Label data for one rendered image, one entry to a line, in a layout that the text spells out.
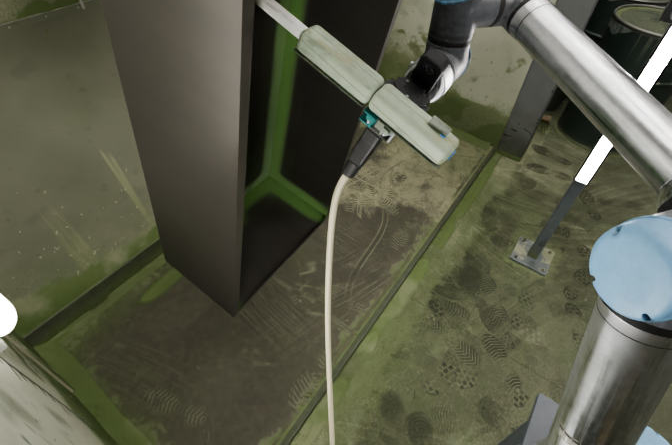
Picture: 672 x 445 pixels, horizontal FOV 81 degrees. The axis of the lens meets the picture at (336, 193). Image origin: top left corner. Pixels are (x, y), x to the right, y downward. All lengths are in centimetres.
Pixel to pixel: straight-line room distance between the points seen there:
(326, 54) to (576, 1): 214
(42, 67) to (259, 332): 150
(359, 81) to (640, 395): 59
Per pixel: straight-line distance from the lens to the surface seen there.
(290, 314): 200
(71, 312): 221
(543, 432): 133
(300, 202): 182
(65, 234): 213
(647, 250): 58
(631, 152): 76
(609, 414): 77
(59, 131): 215
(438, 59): 72
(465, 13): 87
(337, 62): 66
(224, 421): 186
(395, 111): 64
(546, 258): 255
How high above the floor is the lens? 180
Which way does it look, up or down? 45 degrees down
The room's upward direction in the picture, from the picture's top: 3 degrees clockwise
